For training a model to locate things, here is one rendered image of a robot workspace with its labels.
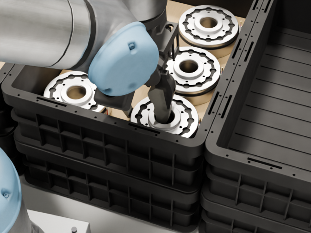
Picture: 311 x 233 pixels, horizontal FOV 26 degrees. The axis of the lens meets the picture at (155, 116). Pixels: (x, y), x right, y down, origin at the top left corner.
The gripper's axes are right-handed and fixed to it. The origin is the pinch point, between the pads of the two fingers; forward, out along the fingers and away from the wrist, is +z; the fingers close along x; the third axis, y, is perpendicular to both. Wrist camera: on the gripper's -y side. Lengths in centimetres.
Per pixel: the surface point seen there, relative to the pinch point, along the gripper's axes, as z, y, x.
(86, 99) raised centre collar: -2.3, -0.8, 8.8
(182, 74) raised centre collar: -1.5, 9.2, -2.9
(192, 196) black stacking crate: 4.0, -8.3, -10.4
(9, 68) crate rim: -9.2, -4.1, 18.4
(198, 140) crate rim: -7.4, -7.1, -11.1
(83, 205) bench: 14.4, -8.7, 8.2
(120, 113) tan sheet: 1.7, 1.3, 4.5
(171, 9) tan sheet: 1.9, 27.1, 5.4
